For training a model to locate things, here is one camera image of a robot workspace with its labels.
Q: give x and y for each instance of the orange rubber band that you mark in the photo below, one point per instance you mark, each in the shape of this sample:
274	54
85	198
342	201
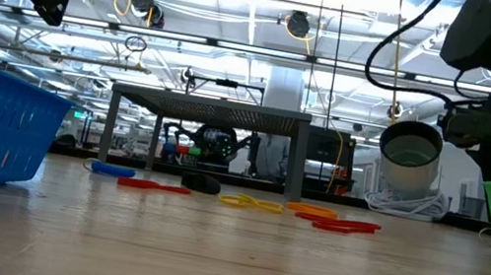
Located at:
294	206

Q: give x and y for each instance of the green exit sign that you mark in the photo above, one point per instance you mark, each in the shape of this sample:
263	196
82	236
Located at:
78	114

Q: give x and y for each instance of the long ceiling light rail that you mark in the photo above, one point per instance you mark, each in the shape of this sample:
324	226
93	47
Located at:
167	35

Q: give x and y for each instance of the grey trash bin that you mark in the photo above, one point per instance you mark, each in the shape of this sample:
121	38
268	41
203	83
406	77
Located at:
473	208

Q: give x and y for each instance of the white cylindrical camera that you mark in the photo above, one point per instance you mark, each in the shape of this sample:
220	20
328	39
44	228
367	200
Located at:
406	174

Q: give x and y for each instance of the person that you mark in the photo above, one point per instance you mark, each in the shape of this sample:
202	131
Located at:
272	157

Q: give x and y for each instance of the red rubber band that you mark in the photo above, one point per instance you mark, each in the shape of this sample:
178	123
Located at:
138	183
370	226

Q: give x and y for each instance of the black aluminium table frame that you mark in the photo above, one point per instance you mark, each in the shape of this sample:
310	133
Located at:
248	181

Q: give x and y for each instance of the yellow rubber band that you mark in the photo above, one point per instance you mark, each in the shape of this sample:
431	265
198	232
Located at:
249	201

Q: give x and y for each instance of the distant black robot station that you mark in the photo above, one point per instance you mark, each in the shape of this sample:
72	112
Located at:
216	147

